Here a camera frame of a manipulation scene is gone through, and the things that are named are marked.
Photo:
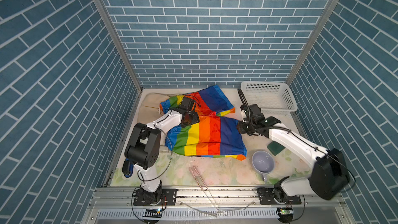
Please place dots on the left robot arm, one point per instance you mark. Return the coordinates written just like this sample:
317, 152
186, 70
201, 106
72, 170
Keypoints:
142, 149

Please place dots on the white plastic basket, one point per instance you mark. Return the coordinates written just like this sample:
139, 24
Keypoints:
270, 97

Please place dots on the beige shorts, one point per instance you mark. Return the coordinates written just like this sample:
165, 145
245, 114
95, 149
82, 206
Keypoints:
150, 107

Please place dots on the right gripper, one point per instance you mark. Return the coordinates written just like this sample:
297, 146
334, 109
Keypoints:
240, 128

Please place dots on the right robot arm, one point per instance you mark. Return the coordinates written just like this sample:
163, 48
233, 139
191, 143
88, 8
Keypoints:
329, 172

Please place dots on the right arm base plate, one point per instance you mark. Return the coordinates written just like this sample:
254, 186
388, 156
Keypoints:
272, 196

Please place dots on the pink chopstick pair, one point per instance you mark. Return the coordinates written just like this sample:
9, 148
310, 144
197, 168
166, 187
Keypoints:
201, 183

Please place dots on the white cable duct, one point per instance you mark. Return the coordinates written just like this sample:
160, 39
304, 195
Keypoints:
188, 214

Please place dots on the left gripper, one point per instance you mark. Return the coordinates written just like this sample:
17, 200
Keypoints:
195, 118

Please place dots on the blue stapler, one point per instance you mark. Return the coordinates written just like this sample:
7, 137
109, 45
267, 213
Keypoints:
127, 168

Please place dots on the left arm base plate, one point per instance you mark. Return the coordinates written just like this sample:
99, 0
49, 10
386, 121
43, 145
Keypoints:
145, 198

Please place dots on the aluminium front rail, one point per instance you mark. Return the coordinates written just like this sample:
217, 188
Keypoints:
120, 197

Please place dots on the lavender mug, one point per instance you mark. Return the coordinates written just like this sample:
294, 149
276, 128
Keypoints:
263, 163

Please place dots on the rainbow coloured shorts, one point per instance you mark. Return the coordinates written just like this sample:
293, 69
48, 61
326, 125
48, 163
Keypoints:
215, 135

